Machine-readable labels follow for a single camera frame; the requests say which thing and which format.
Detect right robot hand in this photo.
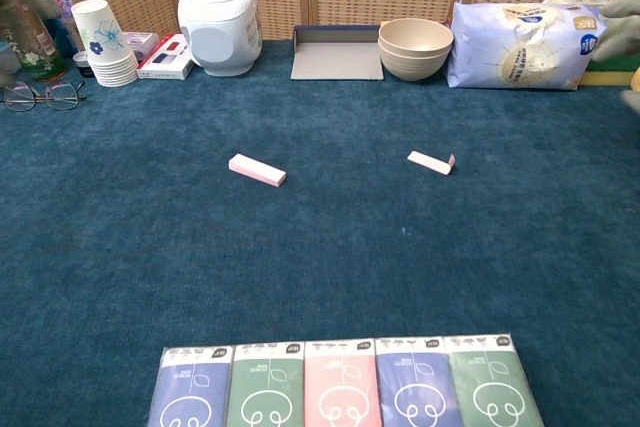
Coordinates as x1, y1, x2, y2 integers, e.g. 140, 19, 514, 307
592, 0, 640, 114

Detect pink paper stack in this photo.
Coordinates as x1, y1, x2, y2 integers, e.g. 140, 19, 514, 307
228, 153, 288, 188

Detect dark blue bottle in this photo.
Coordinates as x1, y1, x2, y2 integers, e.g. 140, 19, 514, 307
22, 0, 79, 59

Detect green tea bottle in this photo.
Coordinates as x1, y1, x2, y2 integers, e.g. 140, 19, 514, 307
0, 0, 69, 81

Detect green and yellow scouring pad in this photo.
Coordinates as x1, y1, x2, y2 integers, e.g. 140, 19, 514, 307
577, 54, 637, 88

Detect floral paper cup stack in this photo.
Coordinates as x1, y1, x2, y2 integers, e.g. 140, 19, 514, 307
70, 0, 140, 88

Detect small black jar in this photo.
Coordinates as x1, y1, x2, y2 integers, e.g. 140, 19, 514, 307
72, 50, 96, 79

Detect lilac tissue bag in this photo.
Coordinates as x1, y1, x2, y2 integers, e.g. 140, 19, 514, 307
446, 0, 609, 93

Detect thin-framed eyeglasses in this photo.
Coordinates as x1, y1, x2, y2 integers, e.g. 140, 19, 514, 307
0, 80, 87, 113

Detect small lilac box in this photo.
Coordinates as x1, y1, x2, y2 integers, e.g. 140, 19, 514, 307
122, 30, 160, 62

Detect red and white box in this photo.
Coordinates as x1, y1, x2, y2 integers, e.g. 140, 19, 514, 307
136, 32, 195, 82

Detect white rice cooker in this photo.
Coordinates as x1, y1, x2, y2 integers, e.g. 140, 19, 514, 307
177, 0, 264, 78

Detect beige bowl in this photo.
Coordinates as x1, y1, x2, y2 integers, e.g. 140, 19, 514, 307
377, 17, 455, 59
378, 46, 451, 82

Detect grey tray with blue rim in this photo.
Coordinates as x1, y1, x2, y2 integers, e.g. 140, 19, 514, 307
290, 24, 385, 82

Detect dark blue table cloth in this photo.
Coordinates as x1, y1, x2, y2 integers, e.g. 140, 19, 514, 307
0, 39, 640, 427

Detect green pocket tissue pack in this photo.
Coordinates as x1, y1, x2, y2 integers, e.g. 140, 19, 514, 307
444, 331, 545, 427
225, 341, 306, 427

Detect blue pocket tissue pack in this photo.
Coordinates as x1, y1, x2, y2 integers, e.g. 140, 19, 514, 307
145, 345, 235, 427
374, 335, 464, 427

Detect pink pocket tissue pack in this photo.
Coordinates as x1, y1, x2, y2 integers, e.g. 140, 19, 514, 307
303, 339, 385, 427

